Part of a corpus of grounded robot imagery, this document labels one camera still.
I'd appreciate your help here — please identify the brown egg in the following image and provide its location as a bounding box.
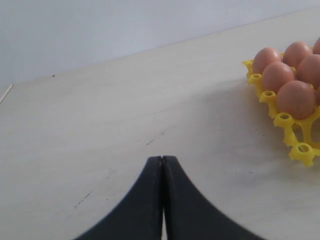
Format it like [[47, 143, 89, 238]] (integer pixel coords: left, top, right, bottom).
[[296, 54, 320, 90], [276, 80, 316, 120], [282, 41, 313, 69], [261, 62, 295, 93], [252, 47, 282, 74], [312, 37, 320, 55]]

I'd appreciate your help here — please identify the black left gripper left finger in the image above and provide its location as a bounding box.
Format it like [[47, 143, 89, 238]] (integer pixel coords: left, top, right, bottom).
[[77, 156, 163, 240]]

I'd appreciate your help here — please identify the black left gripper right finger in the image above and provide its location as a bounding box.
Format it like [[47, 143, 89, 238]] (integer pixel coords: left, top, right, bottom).
[[162, 156, 261, 240]]

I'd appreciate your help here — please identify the yellow plastic egg tray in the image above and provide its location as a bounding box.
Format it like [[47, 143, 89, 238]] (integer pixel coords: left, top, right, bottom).
[[243, 59, 320, 166]]

